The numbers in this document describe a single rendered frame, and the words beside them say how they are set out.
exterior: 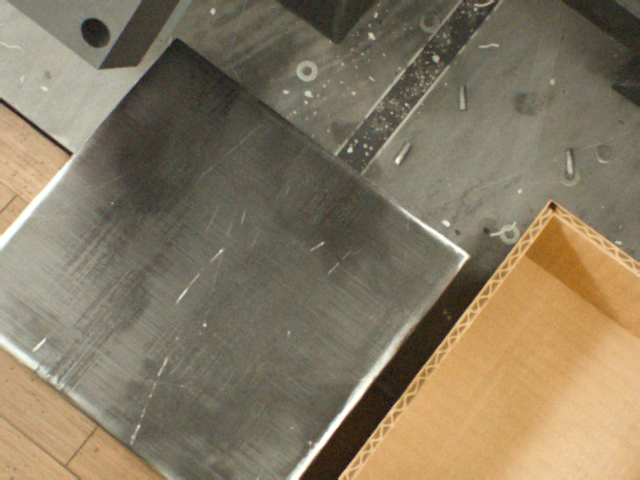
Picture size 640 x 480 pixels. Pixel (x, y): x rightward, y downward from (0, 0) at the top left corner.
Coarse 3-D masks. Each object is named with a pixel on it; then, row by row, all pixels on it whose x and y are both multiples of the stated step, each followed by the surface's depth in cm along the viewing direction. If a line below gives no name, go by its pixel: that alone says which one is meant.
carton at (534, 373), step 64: (512, 256) 55; (576, 256) 58; (512, 320) 61; (576, 320) 61; (448, 384) 60; (512, 384) 60; (576, 384) 60; (384, 448) 59; (448, 448) 59; (512, 448) 60; (576, 448) 60
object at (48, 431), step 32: (0, 128) 63; (32, 128) 63; (0, 160) 62; (32, 160) 62; (64, 160) 62; (0, 192) 62; (32, 192) 62; (0, 224) 61; (0, 352) 60; (0, 384) 60; (32, 384) 60; (0, 416) 59; (32, 416) 59; (64, 416) 59; (352, 416) 60; (384, 416) 60; (0, 448) 59; (32, 448) 59; (64, 448) 59; (96, 448) 59; (352, 448) 60
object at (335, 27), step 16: (288, 0) 64; (304, 0) 63; (320, 0) 61; (336, 0) 60; (352, 0) 61; (368, 0) 64; (304, 16) 64; (320, 16) 63; (336, 16) 62; (352, 16) 63; (320, 32) 64; (336, 32) 63
